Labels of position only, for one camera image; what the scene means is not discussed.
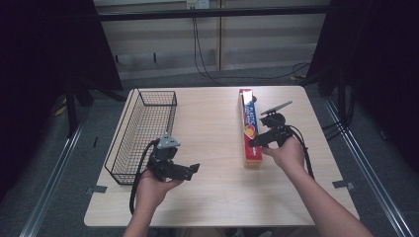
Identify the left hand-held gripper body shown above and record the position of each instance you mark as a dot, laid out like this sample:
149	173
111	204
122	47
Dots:
166	164

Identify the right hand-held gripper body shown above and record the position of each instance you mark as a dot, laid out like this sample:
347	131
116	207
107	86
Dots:
275	126

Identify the long plastic wrap box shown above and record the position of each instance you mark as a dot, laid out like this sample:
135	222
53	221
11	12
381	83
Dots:
248	112

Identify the person's left hand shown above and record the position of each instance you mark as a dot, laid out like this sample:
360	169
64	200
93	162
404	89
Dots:
153	191

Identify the person's right hand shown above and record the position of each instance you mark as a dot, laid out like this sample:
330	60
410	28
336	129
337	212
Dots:
286	156

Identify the grey tape piece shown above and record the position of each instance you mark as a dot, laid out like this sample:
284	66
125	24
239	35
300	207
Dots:
343	184
97	189

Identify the black metal stand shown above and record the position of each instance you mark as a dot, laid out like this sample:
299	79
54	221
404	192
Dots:
71	108

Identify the black curtain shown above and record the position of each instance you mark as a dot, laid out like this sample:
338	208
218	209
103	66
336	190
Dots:
372	49
49	46

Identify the black horizontal bar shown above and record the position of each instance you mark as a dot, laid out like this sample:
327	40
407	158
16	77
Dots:
210	13

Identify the metal floor rail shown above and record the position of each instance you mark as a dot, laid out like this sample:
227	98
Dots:
52	184
369	171

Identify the white wall outlet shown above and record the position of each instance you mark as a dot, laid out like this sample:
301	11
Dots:
197	4

